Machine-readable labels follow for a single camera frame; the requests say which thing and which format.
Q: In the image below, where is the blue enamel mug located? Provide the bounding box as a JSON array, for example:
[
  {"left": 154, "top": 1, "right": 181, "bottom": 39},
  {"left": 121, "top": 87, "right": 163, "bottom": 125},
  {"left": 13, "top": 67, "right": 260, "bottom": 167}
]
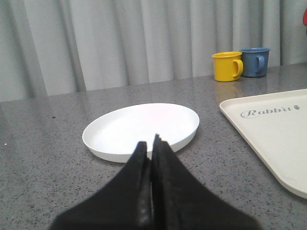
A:
[{"left": 240, "top": 47, "right": 270, "bottom": 77}]

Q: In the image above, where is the white round plate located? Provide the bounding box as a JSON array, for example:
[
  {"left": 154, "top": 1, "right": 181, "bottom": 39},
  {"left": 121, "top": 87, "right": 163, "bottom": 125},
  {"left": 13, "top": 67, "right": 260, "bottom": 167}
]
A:
[{"left": 82, "top": 103, "right": 200, "bottom": 163}]

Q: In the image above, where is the grey curtain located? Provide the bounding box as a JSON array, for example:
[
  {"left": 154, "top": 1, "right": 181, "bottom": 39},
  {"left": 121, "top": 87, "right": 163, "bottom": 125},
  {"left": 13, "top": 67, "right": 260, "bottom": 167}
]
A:
[{"left": 0, "top": 0, "right": 307, "bottom": 102}]

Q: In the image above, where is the cream rabbit serving tray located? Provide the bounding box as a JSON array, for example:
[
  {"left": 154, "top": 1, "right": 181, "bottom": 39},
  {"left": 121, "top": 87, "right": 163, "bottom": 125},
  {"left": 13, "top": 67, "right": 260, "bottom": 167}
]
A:
[{"left": 220, "top": 89, "right": 307, "bottom": 198}]

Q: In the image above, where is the yellow enamel mug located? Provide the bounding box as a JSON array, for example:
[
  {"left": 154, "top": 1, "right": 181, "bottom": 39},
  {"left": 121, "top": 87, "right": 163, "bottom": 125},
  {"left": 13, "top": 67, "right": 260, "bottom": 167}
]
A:
[{"left": 212, "top": 51, "right": 244, "bottom": 82}]

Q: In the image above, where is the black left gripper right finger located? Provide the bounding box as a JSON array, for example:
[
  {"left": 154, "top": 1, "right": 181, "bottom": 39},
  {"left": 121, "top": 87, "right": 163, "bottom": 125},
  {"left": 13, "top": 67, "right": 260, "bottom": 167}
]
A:
[{"left": 152, "top": 135, "right": 261, "bottom": 230}]

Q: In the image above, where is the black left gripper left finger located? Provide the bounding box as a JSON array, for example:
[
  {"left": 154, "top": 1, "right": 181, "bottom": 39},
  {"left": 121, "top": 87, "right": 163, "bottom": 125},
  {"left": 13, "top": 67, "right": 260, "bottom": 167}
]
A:
[{"left": 50, "top": 142, "right": 152, "bottom": 230}]

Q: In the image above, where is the red enamel mug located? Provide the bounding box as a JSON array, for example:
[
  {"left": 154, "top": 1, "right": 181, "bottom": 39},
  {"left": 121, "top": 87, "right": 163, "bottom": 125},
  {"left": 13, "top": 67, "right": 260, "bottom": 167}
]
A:
[{"left": 302, "top": 9, "right": 307, "bottom": 26}]

